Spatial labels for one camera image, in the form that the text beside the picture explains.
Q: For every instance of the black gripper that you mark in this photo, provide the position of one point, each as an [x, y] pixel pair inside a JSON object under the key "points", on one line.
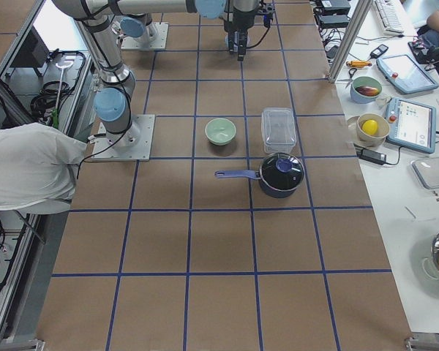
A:
{"points": [[238, 23]]}

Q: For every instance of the green bowl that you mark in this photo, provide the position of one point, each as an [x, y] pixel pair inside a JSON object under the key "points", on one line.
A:
{"points": [[220, 131]]}

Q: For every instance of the blue bowl with fruit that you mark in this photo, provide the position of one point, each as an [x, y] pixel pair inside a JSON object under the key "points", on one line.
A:
{"points": [[364, 90]]}

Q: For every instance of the beige bowl with lemon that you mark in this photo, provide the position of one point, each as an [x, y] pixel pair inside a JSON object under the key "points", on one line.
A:
{"points": [[368, 130]]}

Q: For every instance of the clear plastic container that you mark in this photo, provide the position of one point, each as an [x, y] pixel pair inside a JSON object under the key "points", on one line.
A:
{"points": [[278, 130]]}

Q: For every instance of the scissors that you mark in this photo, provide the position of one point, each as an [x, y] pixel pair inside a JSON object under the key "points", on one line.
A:
{"points": [[351, 72]]}

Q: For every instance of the blue saucepan with lid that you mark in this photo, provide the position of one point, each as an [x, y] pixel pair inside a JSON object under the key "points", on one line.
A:
{"points": [[279, 174]]}

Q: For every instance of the white keyboard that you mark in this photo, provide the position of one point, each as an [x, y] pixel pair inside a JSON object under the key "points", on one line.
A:
{"points": [[387, 17]]}

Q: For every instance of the far teach pendant tablet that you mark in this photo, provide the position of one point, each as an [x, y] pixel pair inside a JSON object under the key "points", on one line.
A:
{"points": [[405, 74]]}

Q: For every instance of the teach pendant tablet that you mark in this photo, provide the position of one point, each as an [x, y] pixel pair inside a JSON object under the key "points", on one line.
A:
{"points": [[412, 125], [405, 74]]}

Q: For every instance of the black power adapter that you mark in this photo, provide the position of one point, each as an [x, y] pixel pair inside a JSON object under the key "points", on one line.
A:
{"points": [[371, 156]]}

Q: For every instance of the near teach pendant tablet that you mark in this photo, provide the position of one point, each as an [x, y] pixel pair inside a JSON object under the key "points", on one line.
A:
{"points": [[412, 125]]}

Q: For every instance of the grey scale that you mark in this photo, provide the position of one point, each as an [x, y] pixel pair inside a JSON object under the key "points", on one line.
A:
{"points": [[427, 172]]}

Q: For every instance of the person in white shirt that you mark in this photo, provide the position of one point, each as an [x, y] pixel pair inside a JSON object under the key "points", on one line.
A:
{"points": [[37, 163]]}

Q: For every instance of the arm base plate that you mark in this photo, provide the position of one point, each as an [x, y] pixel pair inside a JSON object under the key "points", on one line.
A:
{"points": [[137, 36], [135, 144]]}

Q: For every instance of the orange handled tool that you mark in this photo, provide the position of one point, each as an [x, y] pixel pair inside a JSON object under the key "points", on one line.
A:
{"points": [[358, 64]]}

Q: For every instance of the aluminium frame post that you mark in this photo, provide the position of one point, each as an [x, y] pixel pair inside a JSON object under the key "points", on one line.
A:
{"points": [[355, 23]]}

